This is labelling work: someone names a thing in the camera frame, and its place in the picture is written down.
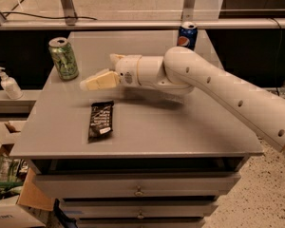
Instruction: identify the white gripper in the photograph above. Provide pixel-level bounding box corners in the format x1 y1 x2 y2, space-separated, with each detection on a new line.
80 53 142 91

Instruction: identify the green soda can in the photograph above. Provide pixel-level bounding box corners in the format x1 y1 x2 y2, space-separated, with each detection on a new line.
48 37 79 81

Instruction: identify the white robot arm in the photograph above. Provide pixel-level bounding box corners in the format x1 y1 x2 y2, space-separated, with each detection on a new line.
80 47 285 155

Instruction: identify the blue Pepsi can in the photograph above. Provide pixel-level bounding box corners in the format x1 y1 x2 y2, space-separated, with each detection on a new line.
177 22 198 50

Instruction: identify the black snack bar wrapper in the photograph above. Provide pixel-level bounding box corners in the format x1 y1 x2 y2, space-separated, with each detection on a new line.
88 101 114 143

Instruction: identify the grey drawer cabinet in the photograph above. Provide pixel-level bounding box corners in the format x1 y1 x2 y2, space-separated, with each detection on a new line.
9 29 264 228

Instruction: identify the white pump sanitizer bottle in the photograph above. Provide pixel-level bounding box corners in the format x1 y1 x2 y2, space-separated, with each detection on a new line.
0 66 23 100

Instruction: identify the brown cardboard box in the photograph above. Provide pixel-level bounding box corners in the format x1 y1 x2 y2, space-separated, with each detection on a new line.
0 121 54 211

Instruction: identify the top grey drawer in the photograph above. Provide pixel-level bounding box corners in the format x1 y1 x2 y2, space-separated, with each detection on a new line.
33 173 240 199

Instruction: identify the grey drawer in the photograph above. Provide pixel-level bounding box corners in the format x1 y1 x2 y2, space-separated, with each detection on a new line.
60 199 218 219
33 173 240 199
77 218 205 228

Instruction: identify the middle grey drawer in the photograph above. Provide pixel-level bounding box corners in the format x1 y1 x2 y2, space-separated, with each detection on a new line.
60 199 218 219

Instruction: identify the bottom grey drawer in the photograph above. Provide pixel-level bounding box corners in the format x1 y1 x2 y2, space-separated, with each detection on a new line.
77 218 205 228

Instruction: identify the white box lower left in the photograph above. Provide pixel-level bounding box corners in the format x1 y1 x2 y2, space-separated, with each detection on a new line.
0 196 48 228

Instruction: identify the metal railing frame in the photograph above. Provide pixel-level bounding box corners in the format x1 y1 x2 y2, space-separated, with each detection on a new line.
0 0 285 30

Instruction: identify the black cable on floor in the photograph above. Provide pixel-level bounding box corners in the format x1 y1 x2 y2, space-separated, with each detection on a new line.
0 10 99 22

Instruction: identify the black cable at right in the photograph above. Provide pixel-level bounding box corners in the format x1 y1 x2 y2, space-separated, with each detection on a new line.
269 16 284 97

